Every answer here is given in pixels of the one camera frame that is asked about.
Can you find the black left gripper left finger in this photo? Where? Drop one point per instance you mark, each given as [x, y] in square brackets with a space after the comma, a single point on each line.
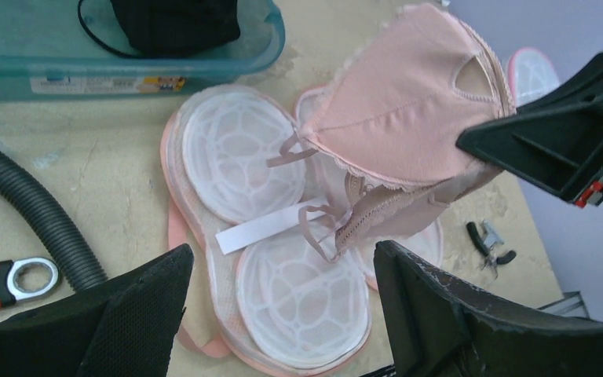
[124, 327]

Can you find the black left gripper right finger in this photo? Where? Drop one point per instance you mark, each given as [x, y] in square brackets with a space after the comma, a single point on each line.
[441, 325]

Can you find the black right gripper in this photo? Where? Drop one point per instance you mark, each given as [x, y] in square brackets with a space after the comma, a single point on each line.
[555, 142]

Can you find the round pink white laundry bag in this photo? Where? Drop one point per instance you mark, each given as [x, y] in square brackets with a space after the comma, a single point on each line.
[530, 75]

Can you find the pink bra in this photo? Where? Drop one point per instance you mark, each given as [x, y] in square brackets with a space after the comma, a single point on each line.
[382, 134]

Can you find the black bra in basin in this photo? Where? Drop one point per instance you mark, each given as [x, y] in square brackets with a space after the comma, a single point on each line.
[170, 28]

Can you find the teal plastic basin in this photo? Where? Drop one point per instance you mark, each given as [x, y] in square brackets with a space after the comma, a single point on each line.
[53, 50]

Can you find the black handled pliers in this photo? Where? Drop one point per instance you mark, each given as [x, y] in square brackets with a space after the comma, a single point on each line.
[485, 241]

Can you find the red handled adjustable wrench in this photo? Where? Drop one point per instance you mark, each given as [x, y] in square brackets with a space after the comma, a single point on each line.
[11, 292]

